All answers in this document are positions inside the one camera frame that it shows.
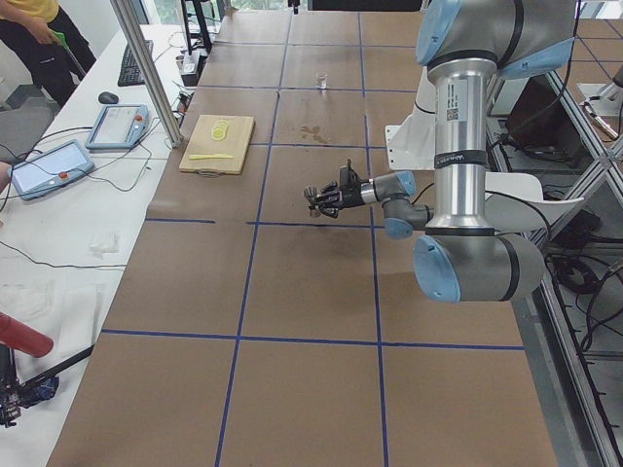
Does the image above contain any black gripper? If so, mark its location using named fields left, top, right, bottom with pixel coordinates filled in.
left=309, top=180, right=363, bottom=217

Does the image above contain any steel jigger measuring cup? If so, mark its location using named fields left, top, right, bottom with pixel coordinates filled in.
left=304, top=186, right=320, bottom=218

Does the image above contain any clear glass cup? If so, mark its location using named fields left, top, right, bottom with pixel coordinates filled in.
left=316, top=72, right=327, bottom=90

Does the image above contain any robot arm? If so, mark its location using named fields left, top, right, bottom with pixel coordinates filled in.
left=305, top=1, right=577, bottom=303

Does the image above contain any bamboo cutting board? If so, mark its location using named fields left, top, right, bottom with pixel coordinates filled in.
left=179, top=115, right=255, bottom=175

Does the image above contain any yellow plastic knife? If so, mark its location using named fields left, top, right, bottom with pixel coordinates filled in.
left=188, top=153, right=234, bottom=161

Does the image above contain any far blue teach pendant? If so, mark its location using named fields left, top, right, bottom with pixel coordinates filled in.
left=85, top=104, right=149, bottom=152

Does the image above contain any blue teach pendant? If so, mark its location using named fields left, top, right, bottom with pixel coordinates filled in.
left=85, top=104, right=149, bottom=152
left=11, top=140, right=94, bottom=200

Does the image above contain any crumpled white tissue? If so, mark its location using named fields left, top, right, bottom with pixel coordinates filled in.
left=89, top=231, right=120, bottom=258

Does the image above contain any black keyboard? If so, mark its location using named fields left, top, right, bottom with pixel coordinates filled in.
left=117, top=45, right=145, bottom=88

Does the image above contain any black computer mouse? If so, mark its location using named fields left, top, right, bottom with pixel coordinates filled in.
left=98, top=91, right=119, bottom=105

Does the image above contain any near blue teach pendant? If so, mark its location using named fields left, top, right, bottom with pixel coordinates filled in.
left=11, top=140, right=94, bottom=200

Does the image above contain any person in yellow shirt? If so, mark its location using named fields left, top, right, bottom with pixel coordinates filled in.
left=1, top=0, right=96, bottom=106

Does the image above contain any red cylinder bottle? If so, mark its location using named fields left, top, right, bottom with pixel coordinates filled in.
left=0, top=313, right=54, bottom=358

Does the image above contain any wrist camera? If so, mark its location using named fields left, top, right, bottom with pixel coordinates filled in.
left=339, top=159, right=360, bottom=190

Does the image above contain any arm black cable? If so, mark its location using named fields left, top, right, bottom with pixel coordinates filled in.
left=408, top=182, right=554, bottom=254

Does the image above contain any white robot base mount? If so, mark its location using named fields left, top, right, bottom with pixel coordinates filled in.
left=385, top=65, right=451, bottom=170

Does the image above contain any aluminium frame post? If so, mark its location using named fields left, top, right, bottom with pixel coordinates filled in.
left=110, top=0, right=183, bottom=148

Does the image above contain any black camera rig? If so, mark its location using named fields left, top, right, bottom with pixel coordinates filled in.
left=1, top=344, right=94, bottom=428

